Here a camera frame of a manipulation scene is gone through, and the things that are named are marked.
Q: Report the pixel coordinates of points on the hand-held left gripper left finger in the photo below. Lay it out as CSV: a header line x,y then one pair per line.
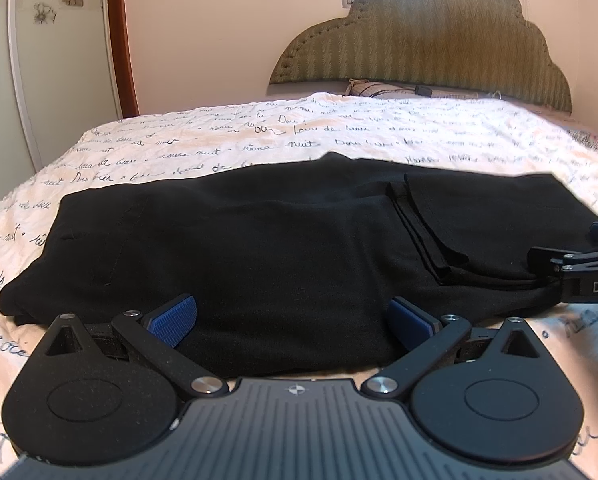
x,y
171,322

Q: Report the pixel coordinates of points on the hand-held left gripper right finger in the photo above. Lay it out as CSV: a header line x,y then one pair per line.
x,y
409,322

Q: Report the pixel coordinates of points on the black pants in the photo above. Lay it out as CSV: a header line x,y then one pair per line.
x,y
279,240

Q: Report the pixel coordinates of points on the white script-printed bedspread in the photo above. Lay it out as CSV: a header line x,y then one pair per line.
x,y
229,130

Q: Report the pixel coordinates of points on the small black object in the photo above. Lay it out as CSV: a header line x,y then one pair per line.
x,y
423,90

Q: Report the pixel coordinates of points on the striped pillow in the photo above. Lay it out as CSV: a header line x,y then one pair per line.
x,y
379,89

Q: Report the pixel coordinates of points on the green upholstered headboard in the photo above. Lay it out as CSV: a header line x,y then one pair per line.
x,y
429,35

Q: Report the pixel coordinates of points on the white flowered wardrobe door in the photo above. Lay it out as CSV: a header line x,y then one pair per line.
x,y
64,85

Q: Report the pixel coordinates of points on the brown wooden door frame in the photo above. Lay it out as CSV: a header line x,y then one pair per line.
x,y
124,60

